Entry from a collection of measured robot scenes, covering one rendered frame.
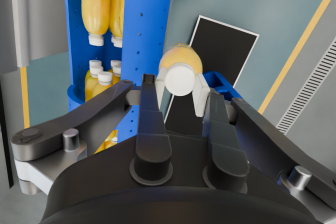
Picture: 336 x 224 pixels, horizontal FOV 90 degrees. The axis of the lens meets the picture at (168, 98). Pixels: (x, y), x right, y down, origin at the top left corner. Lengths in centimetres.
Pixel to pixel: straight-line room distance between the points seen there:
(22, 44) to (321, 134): 266
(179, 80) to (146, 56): 25
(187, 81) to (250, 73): 164
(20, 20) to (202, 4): 127
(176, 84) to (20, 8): 70
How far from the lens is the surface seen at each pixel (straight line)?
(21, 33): 85
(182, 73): 21
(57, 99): 220
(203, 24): 149
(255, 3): 176
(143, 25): 43
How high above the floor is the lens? 162
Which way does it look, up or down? 66 degrees down
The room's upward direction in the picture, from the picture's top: 174 degrees counter-clockwise
